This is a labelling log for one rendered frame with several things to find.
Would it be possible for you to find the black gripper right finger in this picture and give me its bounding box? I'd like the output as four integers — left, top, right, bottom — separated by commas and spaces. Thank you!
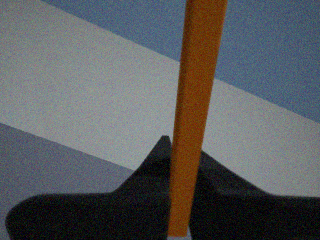
188, 150, 320, 240

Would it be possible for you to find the orange handle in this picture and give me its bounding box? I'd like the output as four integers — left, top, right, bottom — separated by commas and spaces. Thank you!
168, 0, 227, 237

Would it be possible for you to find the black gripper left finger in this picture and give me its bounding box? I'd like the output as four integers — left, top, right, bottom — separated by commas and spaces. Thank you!
5, 136, 172, 240

